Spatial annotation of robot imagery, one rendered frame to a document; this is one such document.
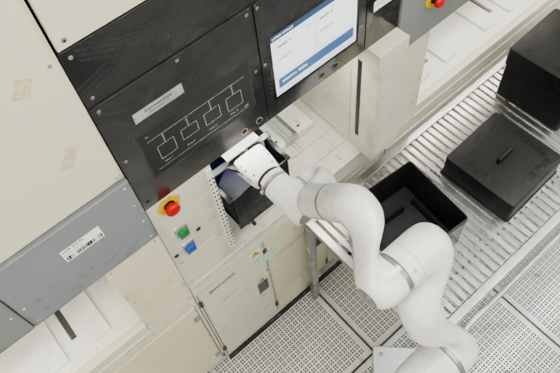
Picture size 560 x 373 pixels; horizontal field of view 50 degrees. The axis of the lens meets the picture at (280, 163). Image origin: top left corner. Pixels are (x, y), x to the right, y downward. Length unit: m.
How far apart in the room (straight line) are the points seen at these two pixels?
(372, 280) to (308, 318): 1.60
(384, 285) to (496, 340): 1.68
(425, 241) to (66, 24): 0.79
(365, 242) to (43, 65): 0.69
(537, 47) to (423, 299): 1.27
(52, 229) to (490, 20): 1.89
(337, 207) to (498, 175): 1.01
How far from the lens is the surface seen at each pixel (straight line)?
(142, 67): 1.20
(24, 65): 1.07
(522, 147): 2.27
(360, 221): 1.24
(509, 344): 2.88
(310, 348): 2.77
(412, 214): 2.16
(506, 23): 2.64
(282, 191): 1.59
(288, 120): 2.21
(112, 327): 2.02
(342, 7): 1.53
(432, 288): 1.35
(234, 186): 1.89
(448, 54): 2.46
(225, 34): 1.28
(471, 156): 2.21
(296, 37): 1.46
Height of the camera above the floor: 2.67
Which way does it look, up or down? 57 degrees down
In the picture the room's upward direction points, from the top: 8 degrees counter-clockwise
